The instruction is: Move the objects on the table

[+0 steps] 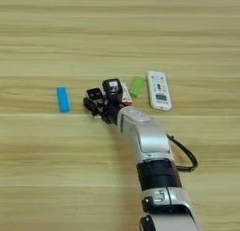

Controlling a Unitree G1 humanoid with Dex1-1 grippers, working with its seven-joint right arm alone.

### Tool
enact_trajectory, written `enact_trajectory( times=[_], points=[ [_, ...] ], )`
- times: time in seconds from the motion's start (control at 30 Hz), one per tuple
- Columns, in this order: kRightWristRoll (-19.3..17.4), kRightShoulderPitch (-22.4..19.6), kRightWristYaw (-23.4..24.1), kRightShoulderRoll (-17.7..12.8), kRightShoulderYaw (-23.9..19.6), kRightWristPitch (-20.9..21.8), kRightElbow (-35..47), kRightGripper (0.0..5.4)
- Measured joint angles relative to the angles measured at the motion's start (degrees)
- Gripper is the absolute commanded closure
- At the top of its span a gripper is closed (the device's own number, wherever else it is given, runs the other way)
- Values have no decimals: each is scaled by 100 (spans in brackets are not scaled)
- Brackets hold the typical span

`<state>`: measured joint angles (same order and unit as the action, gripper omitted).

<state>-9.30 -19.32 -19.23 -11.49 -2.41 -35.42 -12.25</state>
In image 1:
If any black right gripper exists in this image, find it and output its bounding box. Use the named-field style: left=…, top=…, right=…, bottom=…
left=82, top=97, right=125, bottom=126

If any small black-topped white cube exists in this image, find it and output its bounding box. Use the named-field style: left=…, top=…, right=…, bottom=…
left=85, top=87, right=106, bottom=105

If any blue rectangular block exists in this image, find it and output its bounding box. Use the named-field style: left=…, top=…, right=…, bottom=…
left=55, top=85, right=71, bottom=114

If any white remote control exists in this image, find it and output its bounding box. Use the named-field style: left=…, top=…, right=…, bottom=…
left=145, top=70, right=173, bottom=112

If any black box with white label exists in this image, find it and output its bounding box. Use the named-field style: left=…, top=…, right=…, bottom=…
left=101, top=78, right=124, bottom=103

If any green rectangular block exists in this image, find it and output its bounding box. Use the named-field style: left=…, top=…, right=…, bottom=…
left=128, top=75, right=146, bottom=99

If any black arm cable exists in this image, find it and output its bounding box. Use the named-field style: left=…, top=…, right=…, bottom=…
left=166, top=133, right=200, bottom=174

